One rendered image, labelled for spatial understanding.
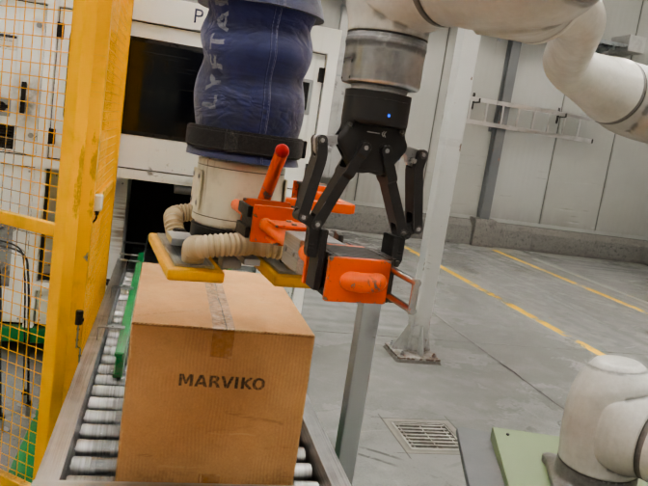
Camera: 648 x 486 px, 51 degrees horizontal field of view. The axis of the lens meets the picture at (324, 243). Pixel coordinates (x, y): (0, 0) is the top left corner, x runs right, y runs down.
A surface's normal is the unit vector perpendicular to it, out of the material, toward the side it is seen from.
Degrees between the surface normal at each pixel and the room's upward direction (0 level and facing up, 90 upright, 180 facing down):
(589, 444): 97
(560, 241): 90
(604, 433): 92
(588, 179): 90
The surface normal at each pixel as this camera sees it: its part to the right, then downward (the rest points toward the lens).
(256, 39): 0.01, -0.16
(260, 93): 0.27, -0.07
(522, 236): 0.25, 0.18
